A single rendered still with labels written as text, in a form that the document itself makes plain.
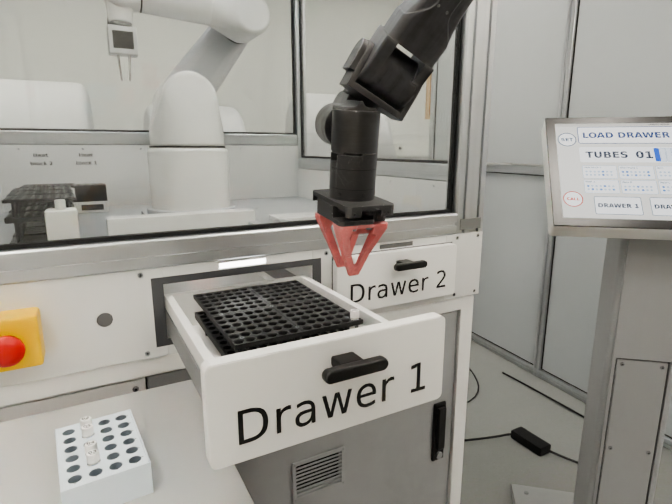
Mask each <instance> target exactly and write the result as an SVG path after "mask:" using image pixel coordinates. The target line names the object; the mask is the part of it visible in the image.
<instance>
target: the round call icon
mask: <svg viewBox="0 0 672 504"><path fill-rule="evenodd" d="M562 199H563V207H585V204H584V195H583V191H562Z"/></svg>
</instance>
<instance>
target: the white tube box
mask: <svg viewBox="0 0 672 504"><path fill-rule="evenodd" d="M92 425H93V428H94V436H92V437H90V438H86V439H84V438H83V437H82V431H81V426H80V423H77V424H73V425H70V426H66V427H62V428H59V429H55V438H56V449H57V461H58V472H59V483H60V494H61V501H62V504H123V503H126V502H129V501H132V500H134V499H137V498H140V497H142V496H145V495H148V494H151V493H153V492H154V489H153V479H152V469H151V461H150V459H149V456H148V453H147V451H146V448H145V446H144V443H143V440H142V438H141V435H140V433H139V430H138V427H137V425H136V422H135V420H134V417H133V414H132V412H131V409H128V410H125V411H121V412H117V413H114V414H110V415H106V416H103V417H99V418H95V419H92ZM91 440H95V441H96V442H97V447H98V451H99V455H100V463H98V464H97V465H94V466H88V464H87V459H86V454H85V448H84V445H85V443H86V442H88V441H91Z"/></svg>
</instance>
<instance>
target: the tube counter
mask: <svg viewBox="0 0 672 504"><path fill-rule="evenodd" d="M633 149H634V154H635V160H636V162H669V163H672V147H633Z"/></svg>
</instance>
